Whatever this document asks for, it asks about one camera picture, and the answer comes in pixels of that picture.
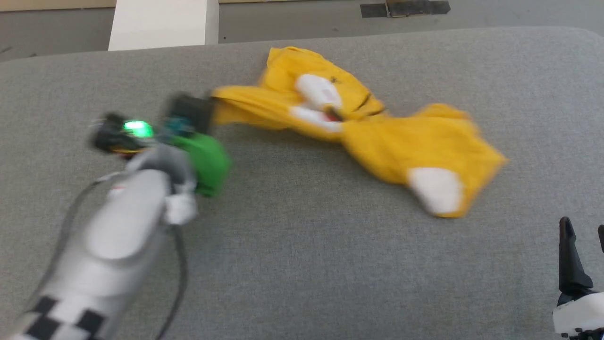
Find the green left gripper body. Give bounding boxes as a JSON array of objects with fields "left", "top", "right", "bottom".
[{"left": 170, "top": 132, "right": 232, "bottom": 198}]

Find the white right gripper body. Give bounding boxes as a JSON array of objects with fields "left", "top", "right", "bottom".
[{"left": 552, "top": 290, "right": 604, "bottom": 340}]

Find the yellow cartoon print shirt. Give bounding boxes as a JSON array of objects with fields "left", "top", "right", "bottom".
[{"left": 210, "top": 46, "right": 509, "bottom": 219}]

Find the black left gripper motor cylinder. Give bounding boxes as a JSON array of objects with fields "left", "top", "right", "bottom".
[{"left": 91, "top": 112, "right": 156, "bottom": 156}]

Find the white rectangular box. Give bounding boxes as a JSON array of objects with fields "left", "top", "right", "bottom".
[{"left": 108, "top": 0, "right": 220, "bottom": 51}]

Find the grey fabric sofa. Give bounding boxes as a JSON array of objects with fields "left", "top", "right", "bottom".
[{"left": 0, "top": 26, "right": 604, "bottom": 340}]

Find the lemon print partition screen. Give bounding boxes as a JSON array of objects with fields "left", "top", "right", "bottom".
[{"left": 0, "top": 0, "right": 117, "bottom": 11}]

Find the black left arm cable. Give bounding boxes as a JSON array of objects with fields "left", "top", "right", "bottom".
[{"left": 45, "top": 170, "right": 188, "bottom": 340}]

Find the black floor base plate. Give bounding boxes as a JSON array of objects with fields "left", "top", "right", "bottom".
[{"left": 361, "top": 0, "right": 451, "bottom": 18}]

